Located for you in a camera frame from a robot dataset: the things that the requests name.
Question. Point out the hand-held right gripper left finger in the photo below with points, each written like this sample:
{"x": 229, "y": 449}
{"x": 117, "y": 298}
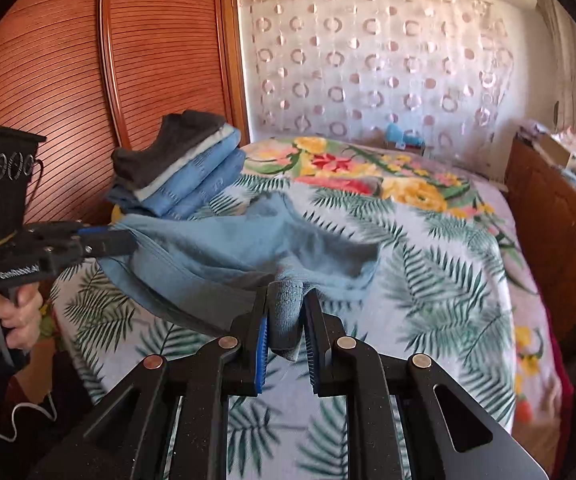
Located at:
{"x": 263, "y": 355}

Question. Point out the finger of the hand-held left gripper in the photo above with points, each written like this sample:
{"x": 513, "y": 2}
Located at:
{"x": 118, "y": 246}
{"x": 95, "y": 231}

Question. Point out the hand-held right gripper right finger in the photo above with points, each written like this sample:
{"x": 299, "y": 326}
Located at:
{"x": 312, "y": 355}

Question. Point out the blue-grey pants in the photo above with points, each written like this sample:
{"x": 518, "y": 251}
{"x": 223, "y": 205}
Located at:
{"x": 208, "y": 260}

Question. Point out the light grey folded pants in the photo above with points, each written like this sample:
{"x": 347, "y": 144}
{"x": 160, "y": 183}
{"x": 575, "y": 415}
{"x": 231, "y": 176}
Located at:
{"x": 193, "y": 165}

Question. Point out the dark grey folded pants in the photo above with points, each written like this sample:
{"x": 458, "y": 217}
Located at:
{"x": 178, "y": 150}

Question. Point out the person's left hand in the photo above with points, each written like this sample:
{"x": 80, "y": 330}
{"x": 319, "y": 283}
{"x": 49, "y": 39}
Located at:
{"x": 23, "y": 320}

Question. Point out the blue folded jeans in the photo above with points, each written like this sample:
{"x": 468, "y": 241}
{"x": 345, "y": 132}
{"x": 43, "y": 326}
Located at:
{"x": 203, "y": 180}

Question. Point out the stack of folded clothes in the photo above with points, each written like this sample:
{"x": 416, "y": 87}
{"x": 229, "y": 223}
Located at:
{"x": 213, "y": 195}

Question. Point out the leaf print bed sheet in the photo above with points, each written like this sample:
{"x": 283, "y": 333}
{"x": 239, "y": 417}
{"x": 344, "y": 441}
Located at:
{"x": 418, "y": 310}

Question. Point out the wooden slatted wardrobe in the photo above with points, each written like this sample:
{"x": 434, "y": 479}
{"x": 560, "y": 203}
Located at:
{"x": 68, "y": 60}

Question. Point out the floral blanket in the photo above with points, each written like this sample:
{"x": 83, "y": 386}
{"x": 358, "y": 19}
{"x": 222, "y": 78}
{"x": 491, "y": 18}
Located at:
{"x": 343, "y": 160}

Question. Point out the small cardboard box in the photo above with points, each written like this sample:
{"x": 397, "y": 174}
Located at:
{"x": 408, "y": 147}

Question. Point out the blue cloth bundle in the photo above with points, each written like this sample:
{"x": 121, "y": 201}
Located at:
{"x": 398, "y": 135}

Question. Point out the dark red cloth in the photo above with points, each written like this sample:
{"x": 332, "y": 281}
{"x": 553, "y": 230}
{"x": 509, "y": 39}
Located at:
{"x": 563, "y": 370}

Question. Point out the long wooden cabinet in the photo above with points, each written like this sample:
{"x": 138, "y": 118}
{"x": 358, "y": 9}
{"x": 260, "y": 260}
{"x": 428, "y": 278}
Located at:
{"x": 553, "y": 220}

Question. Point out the sheer circle pattern curtain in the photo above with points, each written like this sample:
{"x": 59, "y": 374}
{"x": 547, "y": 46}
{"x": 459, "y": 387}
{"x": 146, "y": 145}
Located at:
{"x": 368, "y": 60}

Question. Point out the pile of papers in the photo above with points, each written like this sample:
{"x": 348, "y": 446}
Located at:
{"x": 530, "y": 132}

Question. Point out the open cardboard box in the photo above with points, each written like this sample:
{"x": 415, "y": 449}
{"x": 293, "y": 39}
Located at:
{"x": 563, "y": 152}

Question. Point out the pale patterned window curtain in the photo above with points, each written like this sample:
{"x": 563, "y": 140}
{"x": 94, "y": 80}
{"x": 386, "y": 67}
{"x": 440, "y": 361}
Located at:
{"x": 565, "y": 60}

